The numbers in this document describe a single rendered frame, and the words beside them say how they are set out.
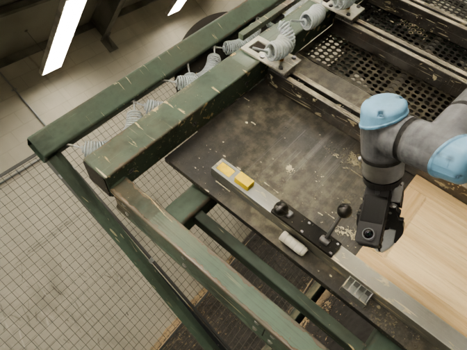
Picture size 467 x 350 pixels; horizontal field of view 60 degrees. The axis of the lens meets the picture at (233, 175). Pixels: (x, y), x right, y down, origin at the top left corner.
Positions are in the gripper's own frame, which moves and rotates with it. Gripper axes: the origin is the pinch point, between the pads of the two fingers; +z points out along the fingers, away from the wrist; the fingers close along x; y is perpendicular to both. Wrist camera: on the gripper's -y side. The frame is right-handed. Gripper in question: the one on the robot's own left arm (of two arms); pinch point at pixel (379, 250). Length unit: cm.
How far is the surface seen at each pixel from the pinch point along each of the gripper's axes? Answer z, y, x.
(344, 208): 0.6, 11.2, 10.0
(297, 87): -6, 57, 36
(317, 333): 238, 96, 62
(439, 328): 24.1, -0.4, -13.7
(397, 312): 22.1, -0.1, -4.3
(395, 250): 19.4, 16.5, -1.4
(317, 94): -4, 56, 29
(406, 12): -4, 125, 10
